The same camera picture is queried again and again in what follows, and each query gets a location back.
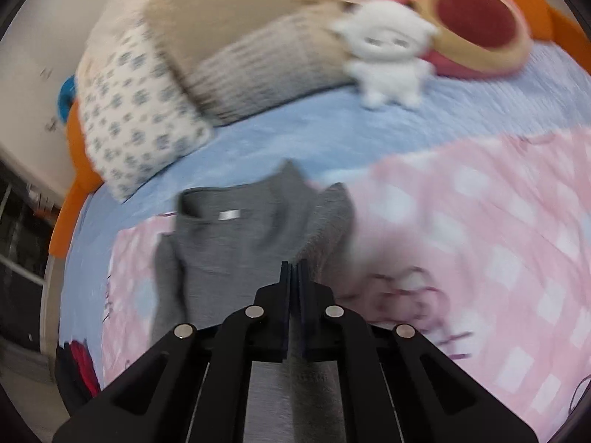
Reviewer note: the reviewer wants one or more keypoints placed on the red cloth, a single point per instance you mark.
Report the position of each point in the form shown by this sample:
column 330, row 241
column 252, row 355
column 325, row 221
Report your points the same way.
column 85, row 369

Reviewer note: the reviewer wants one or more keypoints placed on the white floral pillow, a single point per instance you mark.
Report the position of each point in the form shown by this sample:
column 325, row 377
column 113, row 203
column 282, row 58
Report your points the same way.
column 134, row 115

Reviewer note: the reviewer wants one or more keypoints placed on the pink bear plush cushion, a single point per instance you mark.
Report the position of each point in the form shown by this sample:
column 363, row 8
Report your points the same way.
column 475, row 23

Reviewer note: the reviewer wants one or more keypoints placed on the dark cluttered shelf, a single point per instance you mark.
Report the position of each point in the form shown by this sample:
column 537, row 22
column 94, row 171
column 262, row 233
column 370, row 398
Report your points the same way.
column 23, row 263

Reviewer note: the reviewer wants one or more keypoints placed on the white plush lamb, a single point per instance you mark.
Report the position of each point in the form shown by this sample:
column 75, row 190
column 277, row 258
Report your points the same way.
column 385, row 50

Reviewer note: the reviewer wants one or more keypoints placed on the dark clothes pile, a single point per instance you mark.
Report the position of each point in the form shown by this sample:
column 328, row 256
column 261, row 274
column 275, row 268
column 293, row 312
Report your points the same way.
column 64, row 378

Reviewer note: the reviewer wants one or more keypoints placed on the beige patchwork pillow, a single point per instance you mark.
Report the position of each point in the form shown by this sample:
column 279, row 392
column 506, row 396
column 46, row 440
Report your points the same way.
column 240, row 41

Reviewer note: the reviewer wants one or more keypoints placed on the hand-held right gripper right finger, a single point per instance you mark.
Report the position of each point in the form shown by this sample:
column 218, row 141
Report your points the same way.
column 314, row 323

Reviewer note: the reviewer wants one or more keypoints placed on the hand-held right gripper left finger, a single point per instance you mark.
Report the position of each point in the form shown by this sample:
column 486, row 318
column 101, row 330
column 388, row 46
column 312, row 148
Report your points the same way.
column 277, row 323

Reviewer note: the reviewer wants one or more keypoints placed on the pink checked printed blanket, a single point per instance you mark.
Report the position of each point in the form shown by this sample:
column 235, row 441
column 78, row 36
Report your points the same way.
column 485, row 240

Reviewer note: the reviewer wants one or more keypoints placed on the grey zip jacket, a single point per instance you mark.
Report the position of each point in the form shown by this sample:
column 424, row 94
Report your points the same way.
column 231, row 240

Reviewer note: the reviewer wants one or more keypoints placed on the large cream quilted pillow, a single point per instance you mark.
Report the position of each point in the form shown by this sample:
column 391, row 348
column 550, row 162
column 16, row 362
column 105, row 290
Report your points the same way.
column 115, row 4

